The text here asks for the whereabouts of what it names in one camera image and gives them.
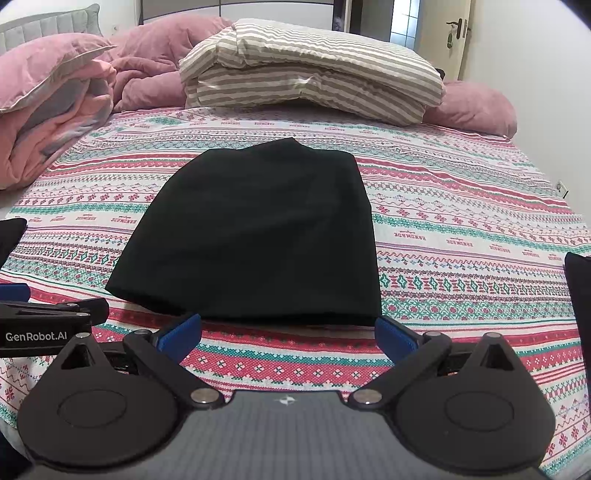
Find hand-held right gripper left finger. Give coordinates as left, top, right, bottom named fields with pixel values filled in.
left=59, top=314, right=223, bottom=410

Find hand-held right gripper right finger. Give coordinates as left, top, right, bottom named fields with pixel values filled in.
left=348, top=316, right=529, bottom=410

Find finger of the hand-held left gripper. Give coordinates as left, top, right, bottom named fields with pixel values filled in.
left=0, top=284, right=110, bottom=325

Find black pants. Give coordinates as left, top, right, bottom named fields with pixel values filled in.
left=105, top=137, right=383, bottom=328

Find dark cloth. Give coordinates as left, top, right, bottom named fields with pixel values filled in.
left=564, top=251, right=591, bottom=325
left=0, top=218, right=29, bottom=269

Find patterned bed sheet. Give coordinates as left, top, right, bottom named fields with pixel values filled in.
left=0, top=106, right=591, bottom=480

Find pink and grey comforter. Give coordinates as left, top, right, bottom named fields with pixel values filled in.
left=0, top=60, right=117, bottom=191

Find pink pillow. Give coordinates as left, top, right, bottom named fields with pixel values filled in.
left=0, top=33, right=117, bottom=114

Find pink duvet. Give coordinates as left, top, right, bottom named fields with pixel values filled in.
left=99, top=17, right=518, bottom=138

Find grey padded headboard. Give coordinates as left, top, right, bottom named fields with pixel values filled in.
left=0, top=4, right=102, bottom=48

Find striped folded duvet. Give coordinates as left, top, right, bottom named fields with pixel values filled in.
left=178, top=18, right=447, bottom=128

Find cream door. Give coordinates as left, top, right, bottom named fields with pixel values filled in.
left=455, top=0, right=477, bottom=85

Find white and grey wardrobe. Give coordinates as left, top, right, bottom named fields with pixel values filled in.
left=139, top=0, right=336, bottom=27

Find door handle with keys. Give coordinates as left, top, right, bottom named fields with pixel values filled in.
left=445, top=19, right=470, bottom=49

